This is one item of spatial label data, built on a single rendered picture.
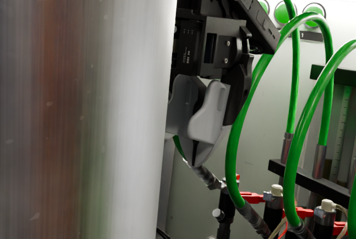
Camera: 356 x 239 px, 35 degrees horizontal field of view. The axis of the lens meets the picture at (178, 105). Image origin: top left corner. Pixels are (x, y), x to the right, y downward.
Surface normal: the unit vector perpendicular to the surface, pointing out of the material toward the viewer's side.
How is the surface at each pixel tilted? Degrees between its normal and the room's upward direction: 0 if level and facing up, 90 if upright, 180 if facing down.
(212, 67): 90
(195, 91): 90
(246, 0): 88
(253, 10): 88
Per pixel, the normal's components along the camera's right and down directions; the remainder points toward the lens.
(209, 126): 0.79, 0.24
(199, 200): -0.58, 0.06
